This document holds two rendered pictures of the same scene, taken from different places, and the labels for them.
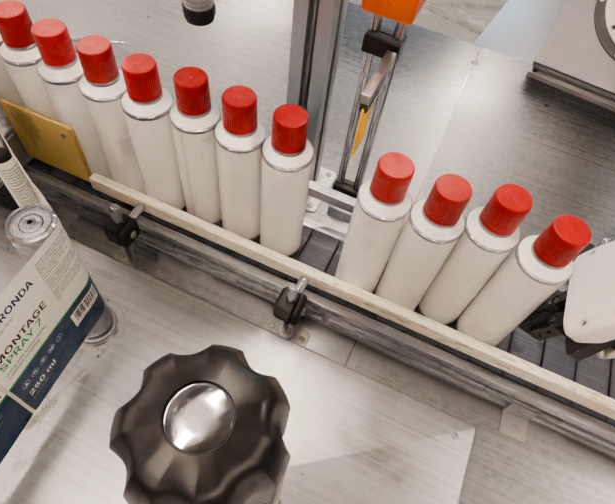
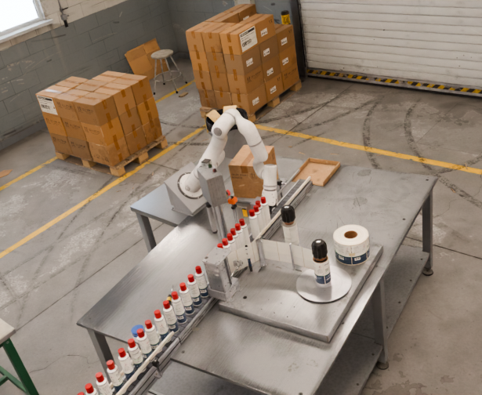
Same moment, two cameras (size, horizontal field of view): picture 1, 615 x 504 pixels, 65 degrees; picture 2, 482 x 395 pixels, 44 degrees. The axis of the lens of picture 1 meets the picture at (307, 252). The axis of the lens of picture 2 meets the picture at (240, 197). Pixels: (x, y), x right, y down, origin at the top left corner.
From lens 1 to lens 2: 3.42 m
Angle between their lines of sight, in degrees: 53
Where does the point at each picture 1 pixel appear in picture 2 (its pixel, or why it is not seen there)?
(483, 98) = (201, 223)
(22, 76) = not seen: hidden behind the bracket
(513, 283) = (266, 208)
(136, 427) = (287, 209)
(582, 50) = (193, 203)
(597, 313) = (272, 200)
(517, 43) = (179, 216)
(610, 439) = not seen: hidden behind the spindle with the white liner
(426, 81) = (193, 233)
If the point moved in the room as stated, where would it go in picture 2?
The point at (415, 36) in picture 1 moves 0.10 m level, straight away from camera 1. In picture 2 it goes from (173, 234) to (161, 233)
